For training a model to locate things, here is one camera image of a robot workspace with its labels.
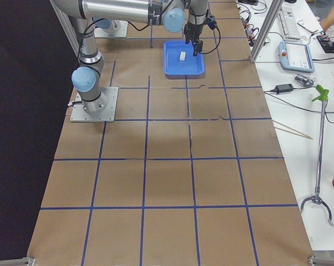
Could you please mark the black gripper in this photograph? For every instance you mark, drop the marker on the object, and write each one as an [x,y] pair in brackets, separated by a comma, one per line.
[191,29]

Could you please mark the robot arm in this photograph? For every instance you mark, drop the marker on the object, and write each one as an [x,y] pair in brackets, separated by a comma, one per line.
[84,15]

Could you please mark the blue plastic tray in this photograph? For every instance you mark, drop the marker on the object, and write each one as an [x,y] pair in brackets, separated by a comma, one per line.
[180,62]

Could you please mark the white keyboard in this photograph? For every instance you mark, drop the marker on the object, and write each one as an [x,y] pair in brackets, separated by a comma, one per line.
[288,24]

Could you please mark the black power brick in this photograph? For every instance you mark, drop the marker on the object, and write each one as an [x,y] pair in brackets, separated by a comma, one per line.
[284,88]

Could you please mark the teach pendant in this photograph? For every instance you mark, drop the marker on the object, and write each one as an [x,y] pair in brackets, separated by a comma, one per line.
[295,57]

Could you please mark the brown paper table cover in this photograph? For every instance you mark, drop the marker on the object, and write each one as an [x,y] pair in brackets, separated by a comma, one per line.
[189,173]

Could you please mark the wooden chopsticks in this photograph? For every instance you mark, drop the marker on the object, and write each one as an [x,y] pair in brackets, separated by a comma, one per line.
[285,128]

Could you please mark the aluminium frame post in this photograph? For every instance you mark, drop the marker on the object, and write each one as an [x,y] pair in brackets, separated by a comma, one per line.
[272,13]

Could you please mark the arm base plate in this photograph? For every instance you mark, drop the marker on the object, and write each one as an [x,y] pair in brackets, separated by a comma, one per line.
[120,30]
[103,109]

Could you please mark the green handled reacher grabber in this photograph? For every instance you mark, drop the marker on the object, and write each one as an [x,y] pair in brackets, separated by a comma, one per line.
[315,198]

